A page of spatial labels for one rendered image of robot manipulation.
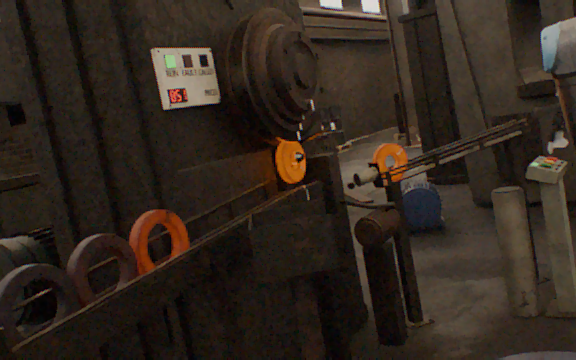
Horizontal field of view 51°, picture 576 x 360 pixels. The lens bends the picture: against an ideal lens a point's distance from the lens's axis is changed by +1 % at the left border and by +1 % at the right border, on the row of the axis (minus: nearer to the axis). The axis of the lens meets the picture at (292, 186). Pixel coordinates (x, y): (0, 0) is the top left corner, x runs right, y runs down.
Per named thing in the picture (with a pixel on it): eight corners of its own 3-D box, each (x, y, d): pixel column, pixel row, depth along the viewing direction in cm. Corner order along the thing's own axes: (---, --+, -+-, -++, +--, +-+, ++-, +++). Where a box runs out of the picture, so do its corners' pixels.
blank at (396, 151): (389, 187, 251) (393, 188, 248) (365, 163, 246) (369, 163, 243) (409, 160, 255) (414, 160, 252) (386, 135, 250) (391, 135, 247)
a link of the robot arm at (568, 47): (665, 281, 164) (603, 14, 143) (593, 289, 172) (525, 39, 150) (655, 252, 177) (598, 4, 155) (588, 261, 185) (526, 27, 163)
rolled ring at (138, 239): (126, 232, 145) (117, 233, 147) (156, 295, 151) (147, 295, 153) (172, 197, 159) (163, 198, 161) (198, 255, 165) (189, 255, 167)
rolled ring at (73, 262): (126, 222, 146) (117, 223, 148) (65, 251, 131) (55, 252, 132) (147, 292, 149) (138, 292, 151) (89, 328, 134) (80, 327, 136)
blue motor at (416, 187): (401, 238, 410) (393, 190, 406) (402, 221, 465) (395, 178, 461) (447, 232, 403) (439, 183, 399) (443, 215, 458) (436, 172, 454)
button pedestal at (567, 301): (543, 320, 235) (520, 166, 228) (552, 298, 255) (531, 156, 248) (589, 322, 227) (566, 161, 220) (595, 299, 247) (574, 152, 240)
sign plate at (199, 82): (163, 110, 179) (150, 49, 177) (217, 103, 200) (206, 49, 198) (169, 108, 178) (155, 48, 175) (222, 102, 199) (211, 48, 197)
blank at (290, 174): (271, 169, 207) (279, 168, 205) (280, 132, 213) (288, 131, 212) (294, 190, 218) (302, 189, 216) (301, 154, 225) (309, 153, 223)
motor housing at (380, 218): (372, 348, 238) (349, 218, 232) (393, 326, 257) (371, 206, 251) (403, 350, 231) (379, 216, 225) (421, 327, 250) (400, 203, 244)
